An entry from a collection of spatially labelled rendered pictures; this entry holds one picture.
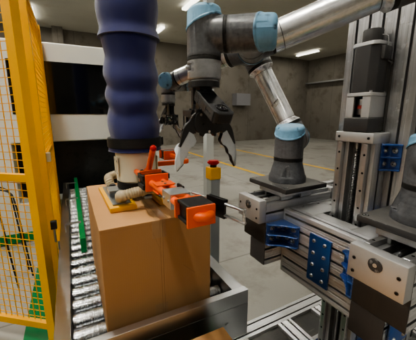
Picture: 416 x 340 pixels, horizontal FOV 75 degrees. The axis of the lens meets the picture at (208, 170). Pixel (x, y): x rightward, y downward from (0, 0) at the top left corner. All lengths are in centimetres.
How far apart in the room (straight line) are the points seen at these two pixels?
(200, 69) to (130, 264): 69
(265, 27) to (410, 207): 56
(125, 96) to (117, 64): 12
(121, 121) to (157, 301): 69
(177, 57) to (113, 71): 1057
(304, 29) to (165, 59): 1080
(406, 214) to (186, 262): 72
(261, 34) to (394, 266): 57
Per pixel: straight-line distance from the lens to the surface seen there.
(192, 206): 63
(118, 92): 112
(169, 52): 1158
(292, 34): 75
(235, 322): 127
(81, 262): 166
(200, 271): 114
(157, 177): 94
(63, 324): 119
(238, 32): 61
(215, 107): 55
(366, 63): 103
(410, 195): 85
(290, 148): 110
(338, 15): 77
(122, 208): 107
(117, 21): 114
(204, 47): 62
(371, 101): 101
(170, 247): 103
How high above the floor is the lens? 132
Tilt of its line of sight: 12 degrees down
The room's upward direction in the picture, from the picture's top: straight up
